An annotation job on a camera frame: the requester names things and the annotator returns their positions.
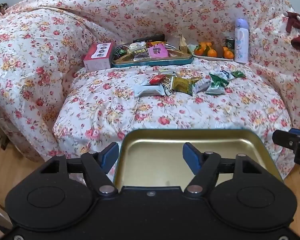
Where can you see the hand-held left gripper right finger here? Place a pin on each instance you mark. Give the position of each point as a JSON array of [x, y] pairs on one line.
[[190, 155]]

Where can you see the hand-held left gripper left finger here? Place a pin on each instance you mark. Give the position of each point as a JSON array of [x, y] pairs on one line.
[[107, 158]]

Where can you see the gold tin tray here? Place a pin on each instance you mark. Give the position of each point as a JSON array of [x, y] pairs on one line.
[[160, 165]]

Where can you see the orange white snack packet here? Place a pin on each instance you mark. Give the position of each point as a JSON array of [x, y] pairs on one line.
[[202, 85]]

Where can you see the yellow green snack packet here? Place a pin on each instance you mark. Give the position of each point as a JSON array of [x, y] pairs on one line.
[[183, 84]]

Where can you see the green white snack packet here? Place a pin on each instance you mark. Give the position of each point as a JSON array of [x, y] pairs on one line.
[[216, 86]]

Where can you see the grey white long snack packet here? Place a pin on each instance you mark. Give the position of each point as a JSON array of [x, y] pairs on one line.
[[150, 90]]

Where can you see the red white snack packet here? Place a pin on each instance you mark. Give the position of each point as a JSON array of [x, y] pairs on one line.
[[156, 79]]

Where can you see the blue white snack packet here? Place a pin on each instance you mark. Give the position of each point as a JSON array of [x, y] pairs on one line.
[[226, 74]]

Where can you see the teal tin tray with snacks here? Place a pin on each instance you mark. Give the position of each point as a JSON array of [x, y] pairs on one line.
[[152, 62]]

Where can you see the pink white cardboard box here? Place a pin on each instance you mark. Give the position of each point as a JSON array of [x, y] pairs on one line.
[[98, 57]]

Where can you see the dark red plush toy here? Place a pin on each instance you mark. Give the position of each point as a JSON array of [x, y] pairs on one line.
[[298, 30]]

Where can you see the dark sofa leg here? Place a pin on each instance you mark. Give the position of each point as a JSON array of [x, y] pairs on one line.
[[4, 143]]

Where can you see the pile of tangerines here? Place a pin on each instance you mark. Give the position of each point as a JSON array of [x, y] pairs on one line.
[[211, 53]]

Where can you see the white bottle with purple cap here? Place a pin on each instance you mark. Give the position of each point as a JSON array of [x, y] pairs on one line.
[[241, 42]]

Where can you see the green purple foil candy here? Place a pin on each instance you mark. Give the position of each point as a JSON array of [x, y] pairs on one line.
[[120, 51]]

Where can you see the pink snack packet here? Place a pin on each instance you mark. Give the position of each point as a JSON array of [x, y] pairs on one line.
[[158, 51]]

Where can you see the dark drink can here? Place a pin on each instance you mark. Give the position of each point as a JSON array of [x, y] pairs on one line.
[[230, 42]]

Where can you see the brown kiwi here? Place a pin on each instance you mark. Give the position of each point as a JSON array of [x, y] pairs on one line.
[[218, 47]]

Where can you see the beige crumpled packet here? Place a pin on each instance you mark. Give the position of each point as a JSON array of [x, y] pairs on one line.
[[183, 43]]

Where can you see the black flat box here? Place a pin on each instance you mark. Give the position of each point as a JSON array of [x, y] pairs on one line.
[[148, 38]]

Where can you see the floral sofa cover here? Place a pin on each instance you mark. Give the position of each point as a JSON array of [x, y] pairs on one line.
[[115, 17]]

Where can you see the dark patterned object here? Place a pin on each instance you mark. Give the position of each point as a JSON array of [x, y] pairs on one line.
[[1, 8]]

